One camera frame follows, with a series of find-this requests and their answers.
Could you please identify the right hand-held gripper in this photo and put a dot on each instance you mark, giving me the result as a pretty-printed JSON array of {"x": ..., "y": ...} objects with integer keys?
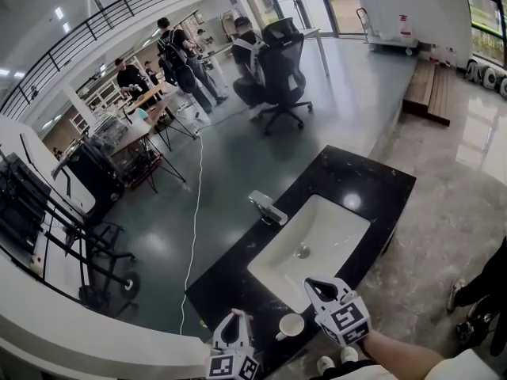
[{"x": 344, "y": 319}]

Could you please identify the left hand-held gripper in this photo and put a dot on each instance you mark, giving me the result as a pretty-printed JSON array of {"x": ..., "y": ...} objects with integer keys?
[{"x": 222, "y": 366}]

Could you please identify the white ceramic mug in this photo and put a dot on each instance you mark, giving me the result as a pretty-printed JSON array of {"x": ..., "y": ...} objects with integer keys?
[{"x": 291, "y": 326}]

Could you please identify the person's right forearm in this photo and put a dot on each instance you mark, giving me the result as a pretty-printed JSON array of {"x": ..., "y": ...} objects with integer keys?
[{"x": 400, "y": 352}]

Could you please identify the person's white shoe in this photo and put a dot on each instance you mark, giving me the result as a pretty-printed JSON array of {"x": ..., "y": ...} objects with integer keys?
[
  {"x": 349, "y": 354},
  {"x": 327, "y": 365}
]

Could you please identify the person's black trouser leg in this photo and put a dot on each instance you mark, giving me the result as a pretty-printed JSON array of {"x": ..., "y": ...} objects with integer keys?
[{"x": 348, "y": 371}]

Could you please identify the chrome counter faucet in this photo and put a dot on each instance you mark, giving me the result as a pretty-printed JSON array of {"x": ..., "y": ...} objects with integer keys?
[{"x": 273, "y": 214}]

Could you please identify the black wheeled stand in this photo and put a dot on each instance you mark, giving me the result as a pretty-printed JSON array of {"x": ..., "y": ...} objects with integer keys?
[{"x": 130, "y": 283}]

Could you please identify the black stone sink counter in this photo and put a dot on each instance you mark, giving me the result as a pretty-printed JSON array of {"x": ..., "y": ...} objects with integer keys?
[{"x": 356, "y": 176}]

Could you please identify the white curved reception desk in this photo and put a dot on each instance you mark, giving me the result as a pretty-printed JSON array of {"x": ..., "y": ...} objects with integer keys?
[{"x": 79, "y": 343}]

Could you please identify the person's white sleeve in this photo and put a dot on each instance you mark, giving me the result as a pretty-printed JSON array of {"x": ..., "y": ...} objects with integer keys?
[{"x": 463, "y": 368}]

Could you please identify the black box cabinet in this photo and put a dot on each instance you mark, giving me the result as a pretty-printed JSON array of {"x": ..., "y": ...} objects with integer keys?
[{"x": 95, "y": 180}]

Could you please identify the wooden step platform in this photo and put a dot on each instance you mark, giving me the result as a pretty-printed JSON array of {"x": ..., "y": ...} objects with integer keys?
[{"x": 420, "y": 89}]

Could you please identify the black mesh office chair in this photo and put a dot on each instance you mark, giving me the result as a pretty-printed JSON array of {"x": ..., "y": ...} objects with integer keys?
[{"x": 283, "y": 65}]

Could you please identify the long wooden work table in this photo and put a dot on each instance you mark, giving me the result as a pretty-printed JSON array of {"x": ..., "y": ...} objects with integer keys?
[{"x": 158, "y": 107}]

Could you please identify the black desktop machine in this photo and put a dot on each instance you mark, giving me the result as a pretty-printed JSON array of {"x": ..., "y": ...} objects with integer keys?
[{"x": 20, "y": 196}]

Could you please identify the metal platform trolley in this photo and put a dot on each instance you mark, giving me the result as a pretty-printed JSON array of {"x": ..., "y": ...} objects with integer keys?
[{"x": 390, "y": 46}]

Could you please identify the white metal desk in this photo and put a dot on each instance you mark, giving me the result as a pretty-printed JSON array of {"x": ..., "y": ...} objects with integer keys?
[{"x": 311, "y": 33}]

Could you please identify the red and white floor sign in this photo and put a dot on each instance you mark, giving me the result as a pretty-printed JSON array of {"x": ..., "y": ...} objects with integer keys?
[{"x": 443, "y": 55}]

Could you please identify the white wheeled device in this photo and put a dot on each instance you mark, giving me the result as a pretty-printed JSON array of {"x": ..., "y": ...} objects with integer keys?
[
  {"x": 473, "y": 71},
  {"x": 489, "y": 78},
  {"x": 503, "y": 86}
]

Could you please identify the large white box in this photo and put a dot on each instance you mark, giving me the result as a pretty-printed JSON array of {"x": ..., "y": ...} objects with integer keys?
[{"x": 384, "y": 6}]

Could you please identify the large black framed window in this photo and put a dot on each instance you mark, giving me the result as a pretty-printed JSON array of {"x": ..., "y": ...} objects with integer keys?
[{"x": 485, "y": 18}]

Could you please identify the black balcony railing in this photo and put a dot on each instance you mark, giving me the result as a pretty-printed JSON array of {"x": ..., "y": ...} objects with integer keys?
[{"x": 79, "y": 30}]

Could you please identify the red frame cart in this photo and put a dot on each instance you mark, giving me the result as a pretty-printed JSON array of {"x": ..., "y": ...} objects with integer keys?
[{"x": 142, "y": 168}]

